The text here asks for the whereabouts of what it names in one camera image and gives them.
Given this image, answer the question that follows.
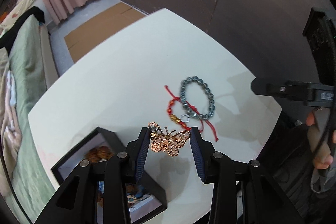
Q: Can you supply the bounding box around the gold butterfly brooch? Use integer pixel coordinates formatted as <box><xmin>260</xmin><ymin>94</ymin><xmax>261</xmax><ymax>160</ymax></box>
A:
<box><xmin>148</xmin><ymin>122</ymin><xmax>191</xmax><ymax>157</ymax></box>

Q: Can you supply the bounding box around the brown wooden bead bracelet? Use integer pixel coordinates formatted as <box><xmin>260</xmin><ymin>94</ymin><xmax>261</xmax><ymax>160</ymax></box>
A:
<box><xmin>85</xmin><ymin>145</ymin><xmax>114</xmax><ymax>162</ymax></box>

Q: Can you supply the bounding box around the black jewelry box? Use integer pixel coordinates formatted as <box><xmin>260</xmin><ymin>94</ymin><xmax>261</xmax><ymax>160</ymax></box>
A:
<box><xmin>37</xmin><ymin>127</ymin><xmax>167</xmax><ymax>223</ymax></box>

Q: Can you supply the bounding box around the person's right hand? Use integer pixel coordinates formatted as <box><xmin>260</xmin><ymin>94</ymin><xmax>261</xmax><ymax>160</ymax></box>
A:
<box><xmin>306</xmin><ymin>108</ymin><xmax>334</xmax><ymax>170</ymax></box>

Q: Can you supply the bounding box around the green bed sheet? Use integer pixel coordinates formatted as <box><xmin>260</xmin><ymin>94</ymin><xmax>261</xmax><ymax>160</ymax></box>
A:
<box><xmin>1</xmin><ymin>15</ymin><xmax>54</xmax><ymax>223</ymax></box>

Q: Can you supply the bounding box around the brown cardboard sheet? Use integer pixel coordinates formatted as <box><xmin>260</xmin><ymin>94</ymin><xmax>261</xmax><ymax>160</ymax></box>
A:
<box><xmin>64</xmin><ymin>2</ymin><xmax>145</xmax><ymax>62</ymax></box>

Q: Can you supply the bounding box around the beige blanket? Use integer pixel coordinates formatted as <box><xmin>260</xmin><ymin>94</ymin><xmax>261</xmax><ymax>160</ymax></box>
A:
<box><xmin>1</xmin><ymin>48</ymin><xmax>22</xmax><ymax>197</ymax></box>

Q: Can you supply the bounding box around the black garment on bed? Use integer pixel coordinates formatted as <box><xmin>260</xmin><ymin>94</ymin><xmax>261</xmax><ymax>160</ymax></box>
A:
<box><xmin>0</xmin><ymin>6</ymin><xmax>46</xmax><ymax>53</ymax></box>

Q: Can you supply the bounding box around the floral patterned quilt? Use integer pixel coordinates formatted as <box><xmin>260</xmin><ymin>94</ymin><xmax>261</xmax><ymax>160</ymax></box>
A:
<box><xmin>1</xmin><ymin>0</ymin><xmax>36</xmax><ymax>32</ymax></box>

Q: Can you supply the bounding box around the red string bracelet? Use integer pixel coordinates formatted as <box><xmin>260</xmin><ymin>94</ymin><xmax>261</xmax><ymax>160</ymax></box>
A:
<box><xmin>164</xmin><ymin>85</ymin><xmax>219</xmax><ymax>142</ymax></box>

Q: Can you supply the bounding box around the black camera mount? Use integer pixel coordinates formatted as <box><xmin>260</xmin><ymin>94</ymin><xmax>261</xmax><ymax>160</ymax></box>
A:
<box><xmin>302</xmin><ymin>7</ymin><xmax>335</xmax><ymax>86</ymax></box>

